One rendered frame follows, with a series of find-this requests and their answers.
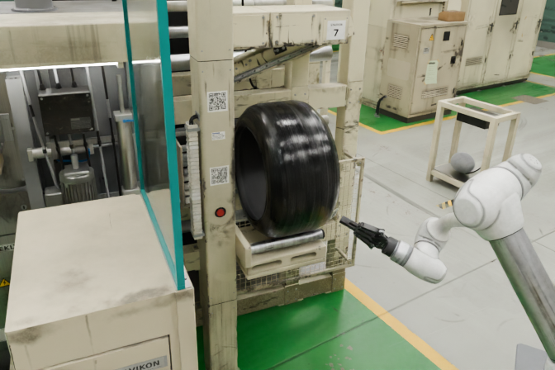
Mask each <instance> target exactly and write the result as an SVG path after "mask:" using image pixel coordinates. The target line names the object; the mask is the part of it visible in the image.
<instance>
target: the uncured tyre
mask: <svg viewBox="0 0 555 370"><path fill-rule="evenodd" d="M235 185H236V188H237V193H238V195H239V199H240V203H241V206H242V208H243V210H244V213H245V215H246V217H247V219H248V221H249V223H250V224H251V225H252V226H253V227H254V228H255V229H256V230H257V231H258V232H260V233H261V234H263V235H265V236H267V237H269V238H281V237H285V236H289V235H296V234H300V233H304V232H308V231H313V230H316V229H318V228H320V227H321V226H323V225H324V224H325V223H326V222H327V221H328V219H329V218H330V216H331V214H332V212H333V210H334V209H335V206H336V204H337V201H338V198H339V187H340V170H339V157H338V153H337V149H336V146H335V142H334V138H333V136H332V134H331V131H330V128H329V127H328V125H327V123H326V122H325V120H324V118H323V117H322V116H321V115H320V114H319V113H318V112H317V111H316V110H315V109H314V108H313V107H312V106H311V105H309V104H308V103H306V102H302V101H297V100H289V101H280V102H264V103H257V104H254V105H253V106H250V107H247V108H246V109H245V111H244V112H243V113H242V115H241V116H240V117H239V119H238V120H237V122H236V124H235Z"/></svg>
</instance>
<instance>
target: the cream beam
mask: <svg viewBox="0 0 555 370"><path fill-rule="evenodd" d="M349 18H350V10H348V9H344V8H340V7H332V6H328V5H324V4H318V5H275V6H233V50H246V49H261V48H277V47H292V46H308V45H337V44H348V38H349ZM345 20H346V24H345V36H344V39H341V40H327V39H326V36H327V23H328V21H345Z"/></svg>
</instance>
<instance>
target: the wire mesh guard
mask: <svg viewBox="0 0 555 370"><path fill-rule="evenodd" d="M359 161H362V166H360V173H359V181H358V192H357V194H358V197H356V198H357V202H355V203H357V206H356V207H353V208H356V211H355V212H356V215H355V216H354V217H355V222H356V223H358V222H359V213H360V206H361V197H362V189H363V173H364V164H365V157H359V158H353V159H343V160H339V164H349V163H354V162H355V169H358V168H356V162H359ZM352 245H353V248H351V249H352V252H351V253H352V258H351V260H353V262H352V264H349V265H348V264H347V261H346V264H343V259H342V264H343V265H339V266H338V265H337V264H336V265H337V266H336V267H334V261H331V262H333V265H331V266H333V267H332V268H327V267H325V263H324V267H323V269H322V270H320V268H318V269H319V271H315V272H312V273H311V267H313V266H311V267H308V268H310V271H308V272H309V273H306V272H305V274H302V275H299V276H295V277H292V276H293V275H292V270H291V271H290V272H291V277H290V278H287V273H289V272H287V271H286V272H285V274H286V277H285V278H286V279H283V280H282V278H283V277H282V272H281V273H280V274H281V280H279V281H277V275H278V274H276V279H274V280H276V282H272V281H273V280H272V274H271V276H269V277H271V282H269V283H267V278H268V277H267V276H266V283H265V284H262V277H261V278H260V279H261V285H258V286H255V287H251V286H253V285H251V279H250V281H249V282H250V287H249V288H246V283H247V282H246V277H244V278H245V289H242V290H238V291H237V295H240V294H244V293H247V292H253V291H257V290H260V289H264V288H267V287H273V286H277V285H280V284H283V283H287V282H293V281H296V280H300V279H303V278H309V277H313V276H316V275H320V274H323V273H329V272H333V271H336V270H340V269H343V268H349V267H353V266H354V265H355V254H356V246H357V237H356V236H355V235H353V243H352ZM325 268H326V269H325Z"/></svg>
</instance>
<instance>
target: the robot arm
mask: <svg viewBox="0 0 555 370"><path fill-rule="evenodd" d="M541 172H542V165H541V163H540V162H539V161H538V160H537V159H536V158H535V157H534V156H533V155H531V154H517V155H515V156H512V157H510V158H508V159H507V160H506V161H505V162H502V163H500V164H497V165H495V166H493V167H491V168H489V169H487V170H484V171H482V172H480V173H478V174H477V175H475V176H474V177H472V178H470V179H469V180H468V181H466V182H465V183H464V184H463V185H462V186H461V187H460V188H459V190H458V192H457V194H456V196H455V198H454V200H453V213H448V214H447V215H445V216H442V217H441V218H436V217H430V218H428V219H426V220H425V221H424V222H423V223H422V224H421V225H420V228H419V229H418V232H417V234H416V237H415V243H414V246H412V245H409V244H407V243H406V242H404V241H402V240H400V241H399V242H398V240H396V239H395V238H393V237H391V236H390V237H387V236H386V235H385V233H384V232H385V230H384V229H379V228H377V227H375V226H372V225H369V224H367V223H364V222H361V223H360V222H359V223H356V222H354V221H352V220H350V219H349V218H347V217H345V216H342V217H341V219H340V221H339V223H341V224H342V225H345V226H347V227H348V228H350V229H351V230H353V234H354V235H355V236H356V237H357V238H359V239H360V240H361V241H362V242H364V243H365V244H366V245H367V246H368V247H369V248H370V249H372V248H375V247H376V248H377V249H380V250H381V251H382V253H383V254H385V255H386V256H388V257H390V256H391V257H390V260H391V261H393V262H395V263H397V264H399V265H400V266H402V267H403V268H405V269H406V270H407V271H408V272H409V273H411V274H412V275H414V276H415V277H417V278H419V279H421V280H424V281H426V282H430V283H433V284H437V283H439V282H441V281H442V280H443V279H444V276H445V274H446V272H447V268H446V267H445V265H444V263H443V262H442V261H441V260H439V252H440V250H441V249H443V247H444V246H445V244H446V243H447V241H448V239H449V238H450V230H451V229H452V228H453V227H461V228H469V229H471V230H474V231H475V232H476V233H478V235H479V236H480V237H481V238H483V239H484V240H486V241H489V243H490V245H491V247H492V249H493V251H494V252H495V254H496V257H497V258H498V260H499V262H500V265H501V267H502V268H503V270H504V272H505V274H506V276H507V277H508V279H509V281H510V284H511V286H512V287H513V289H514V291H515V294H516V295H517V297H518V298H519V301H520V303H521V305H522V307H523V308H524V311H525V313H526V315H527V316H528V318H529V320H530V322H531V324H532V326H533V328H534V330H535V332H536V334H537V336H538V337H539V339H540V341H541V343H542V345H543V347H544V349H545V351H546V353H547V355H548V358H547V360H546V363H545V366H544V370H555V287H554V285H553V283H552V281H551V279H550V277H549V276H548V274H547V272H546V270H545V268H544V266H543V264H542V262H541V260H540V259H539V257H538V255H537V253H536V251H535V249H534V247H533V246H532V244H531V242H530V240H529V237H528V236H527V234H526V232H525V230H524V228H523V226H524V217H523V212H522V207H521V201H522V200H523V198H524V197H525V196H526V195H527V193H528V192H529V191H530V189H531V188H532V187H533V186H534V185H535V184H536V183H537V181H538V180H539V178H540V175H541Z"/></svg>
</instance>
